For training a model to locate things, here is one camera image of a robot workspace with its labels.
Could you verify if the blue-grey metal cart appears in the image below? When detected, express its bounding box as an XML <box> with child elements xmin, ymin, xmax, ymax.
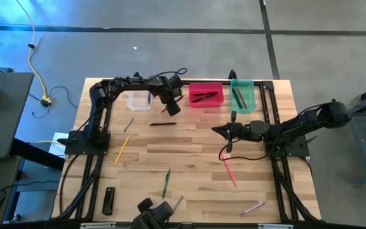
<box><xmin>330</xmin><ymin>79</ymin><xmax>366</xmax><ymax>186</ymax></box>

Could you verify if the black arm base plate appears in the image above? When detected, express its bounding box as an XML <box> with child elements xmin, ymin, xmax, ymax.
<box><xmin>264</xmin><ymin>133</ymin><xmax>318</xmax><ymax>158</ymax></box>
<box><xmin>57</xmin><ymin>129</ymin><xmax>111</xmax><ymax>156</ymax></box>

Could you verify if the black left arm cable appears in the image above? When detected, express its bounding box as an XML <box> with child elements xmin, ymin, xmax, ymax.
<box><xmin>149</xmin><ymin>67</ymin><xmax>188</xmax><ymax>82</ymax></box>

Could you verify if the black rectangular device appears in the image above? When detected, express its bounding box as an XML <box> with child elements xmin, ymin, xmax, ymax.
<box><xmin>102</xmin><ymin>186</ymin><xmax>116</xmax><ymax>216</ymax></box>

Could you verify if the brown-grey desk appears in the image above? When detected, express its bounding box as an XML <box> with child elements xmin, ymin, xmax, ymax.
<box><xmin>0</xmin><ymin>155</ymin><xmax>24</xmax><ymax>229</ymax></box>

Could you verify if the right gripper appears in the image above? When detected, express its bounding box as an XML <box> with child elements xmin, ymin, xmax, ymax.
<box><xmin>212</xmin><ymin>110</ymin><xmax>251</xmax><ymax>153</ymax></box>

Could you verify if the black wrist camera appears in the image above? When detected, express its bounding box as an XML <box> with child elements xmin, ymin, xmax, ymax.
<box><xmin>165</xmin><ymin>73</ymin><xmax>184</xmax><ymax>90</ymax></box>
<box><xmin>235</xmin><ymin>122</ymin><xmax>250</xmax><ymax>137</ymax></box>

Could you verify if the teal plastic bin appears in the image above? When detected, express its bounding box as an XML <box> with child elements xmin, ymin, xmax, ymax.
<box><xmin>229</xmin><ymin>79</ymin><xmax>257</xmax><ymax>114</ymax></box>

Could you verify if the yellow pencil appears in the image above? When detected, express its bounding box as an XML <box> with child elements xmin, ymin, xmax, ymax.
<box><xmin>113</xmin><ymin>134</ymin><xmax>131</xmax><ymax>167</ymax></box>

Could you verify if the pink plastic bin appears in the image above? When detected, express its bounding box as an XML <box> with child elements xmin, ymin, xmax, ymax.
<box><xmin>188</xmin><ymin>81</ymin><xmax>225</xmax><ymax>109</ymax></box>

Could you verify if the green pen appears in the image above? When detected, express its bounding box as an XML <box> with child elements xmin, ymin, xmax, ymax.
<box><xmin>161</xmin><ymin>168</ymin><xmax>172</xmax><ymax>200</ymax></box>

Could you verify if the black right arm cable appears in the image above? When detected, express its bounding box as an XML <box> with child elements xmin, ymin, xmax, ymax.
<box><xmin>218</xmin><ymin>138</ymin><xmax>271</xmax><ymax>162</ymax></box>

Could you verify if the grey marker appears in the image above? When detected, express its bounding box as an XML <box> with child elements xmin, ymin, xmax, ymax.
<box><xmin>172</xmin><ymin>195</ymin><xmax>185</xmax><ymax>211</ymax></box>

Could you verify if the yellow cable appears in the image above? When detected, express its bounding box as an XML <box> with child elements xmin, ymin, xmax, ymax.
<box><xmin>15</xmin><ymin>0</ymin><xmax>49</xmax><ymax>100</ymax></box>

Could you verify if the grey desk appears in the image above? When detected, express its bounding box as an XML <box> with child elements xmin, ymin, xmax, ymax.
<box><xmin>0</xmin><ymin>72</ymin><xmax>34</xmax><ymax>160</ymax></box>

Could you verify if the clear plastic bin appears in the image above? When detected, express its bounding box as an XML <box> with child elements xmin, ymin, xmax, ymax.
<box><xmin>126</xmin><ymin>90</ymin><xmax>154</xmax><ymax>113</ymax></box>

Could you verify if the dark red pencil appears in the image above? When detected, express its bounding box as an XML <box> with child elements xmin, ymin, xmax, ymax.
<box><xmin>160</xmin><ymin>94</ymin><xmax>186</xmax><ymax>114</ymax></box>

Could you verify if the white paper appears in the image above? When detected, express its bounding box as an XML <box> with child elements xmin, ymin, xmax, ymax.
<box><xmin>47</xmin><ymin>132</ymin><xmax>67</xmax><ymax>159</ymax></box>

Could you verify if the yellow power plug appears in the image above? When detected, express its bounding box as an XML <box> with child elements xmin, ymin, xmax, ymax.
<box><xmin>40</xmin><ymin>95</ymin><xmax>53</xmax><ymax>108</ymax></box>

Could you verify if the thin black cable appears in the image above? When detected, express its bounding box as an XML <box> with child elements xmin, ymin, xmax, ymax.
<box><xmin>27</xmin><ymin>85</ymin><xmax>79</xmax><ymax>120</ymax></box>

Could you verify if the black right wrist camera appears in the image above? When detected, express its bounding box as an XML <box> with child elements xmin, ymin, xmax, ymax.
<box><xmin>235</xmin><ymin>122</ymin><xmax>250</xmax><ymax>137</ymax></box>

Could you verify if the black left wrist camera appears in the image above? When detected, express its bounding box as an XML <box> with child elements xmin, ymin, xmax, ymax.
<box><xmin>165</xmin><ymin>73</ymin><xmax>184</xmax><ymax>90</ymax></box>

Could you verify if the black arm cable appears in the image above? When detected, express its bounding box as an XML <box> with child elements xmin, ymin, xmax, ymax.
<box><xmin>149</xmin><ymin>67</ymin><xmax>188</xmax><ymax>82</ymax></box>
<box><xmin>218</xmin><ymin>138</ymin><xmax>271</xmax><ymax>162</ymax></box>

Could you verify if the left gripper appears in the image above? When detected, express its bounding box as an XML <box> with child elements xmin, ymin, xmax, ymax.
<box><xmin>156</xmin><ymin>85</ymin><xmax>184</xmax><ymax>116</ymax></box>

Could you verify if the black aluminium table frame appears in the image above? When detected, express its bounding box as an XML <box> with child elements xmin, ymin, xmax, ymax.
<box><xmin>51</xmin><ymin>78</ymin><xmax>323</xmax><ymax>223</ymax></box>

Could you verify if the lilac pen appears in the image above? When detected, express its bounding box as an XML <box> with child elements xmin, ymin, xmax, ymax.
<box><xmin>239</xmin><ymin>200</ymin><xmax>267</xmax><ymax>218</ymax></box>

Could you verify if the black desk beam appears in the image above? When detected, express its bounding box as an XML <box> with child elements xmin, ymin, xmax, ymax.
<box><xmin>10</xmin><ymin>138</ymin><xmax>66</xmax><ymax>172</ymax></box>

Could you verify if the thick black cable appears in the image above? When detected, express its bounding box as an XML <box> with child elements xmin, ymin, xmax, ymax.
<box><xmin>58</xmin><ymin>154</ymin><xmax>79</xmax><ymax>214</ymax></box>

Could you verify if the grey crayon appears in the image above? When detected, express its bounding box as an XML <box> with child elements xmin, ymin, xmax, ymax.
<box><xmin>123</xmin><ymin>117</ymin><xmax>135</xmax><ymax>133</ymax></box>

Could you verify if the pink pencil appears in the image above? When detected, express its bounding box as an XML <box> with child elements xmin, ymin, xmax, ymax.
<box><xmin>220</xmin><ymin>153</ymin><xmax>238</xmax><ymax>188</ymax></box>

